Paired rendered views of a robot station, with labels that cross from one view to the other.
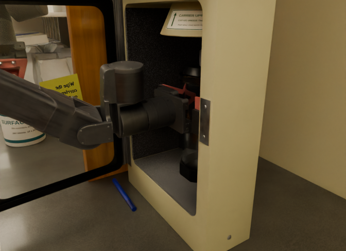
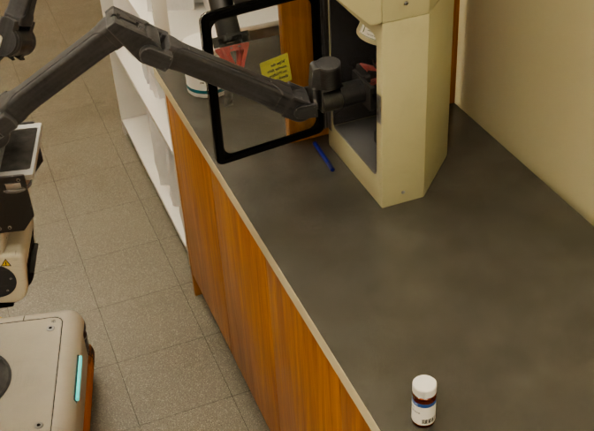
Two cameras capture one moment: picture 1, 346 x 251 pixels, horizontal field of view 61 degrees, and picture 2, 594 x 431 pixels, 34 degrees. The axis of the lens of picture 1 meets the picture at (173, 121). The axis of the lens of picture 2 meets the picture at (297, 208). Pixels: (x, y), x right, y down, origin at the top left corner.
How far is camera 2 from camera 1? 1.75 m
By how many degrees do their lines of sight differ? 19
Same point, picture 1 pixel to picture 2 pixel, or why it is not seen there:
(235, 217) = (407, 177)
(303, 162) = (516, 135)
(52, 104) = (279, 93)
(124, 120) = (326, 102)
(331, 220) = (504, 189)
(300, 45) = (513, 13)
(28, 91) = (266, 86)
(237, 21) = (397, 50)
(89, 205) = (293, 164)
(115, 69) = (320, 69)
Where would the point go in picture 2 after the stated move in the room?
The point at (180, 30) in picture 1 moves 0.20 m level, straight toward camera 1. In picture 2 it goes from (368, 38) to (353, 79)
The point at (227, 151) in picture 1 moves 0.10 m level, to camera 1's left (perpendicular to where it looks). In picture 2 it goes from (396, 129) to (352, 126)
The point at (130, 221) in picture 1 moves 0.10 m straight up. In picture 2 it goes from (328, 178) to (327, 144)
